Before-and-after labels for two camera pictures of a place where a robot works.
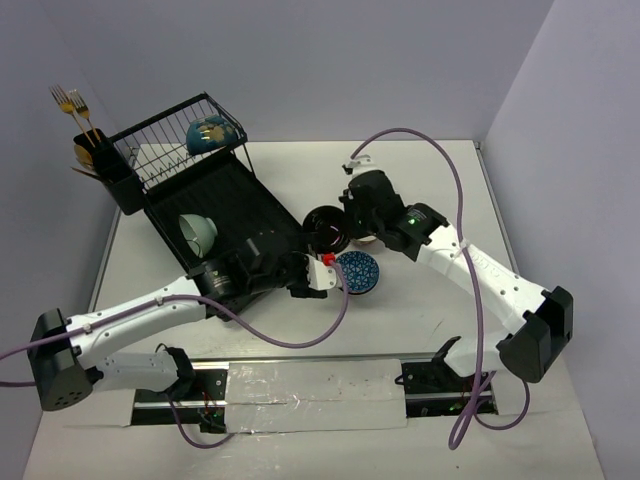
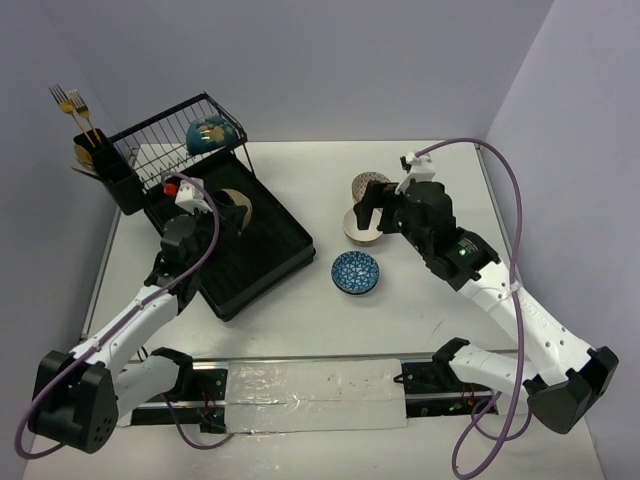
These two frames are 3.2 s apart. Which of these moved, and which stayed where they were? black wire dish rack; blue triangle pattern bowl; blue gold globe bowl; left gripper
Moved: left gripper
Stayed: blue triangle pattern bowl; black wire dish rack; blue gold globe bowl
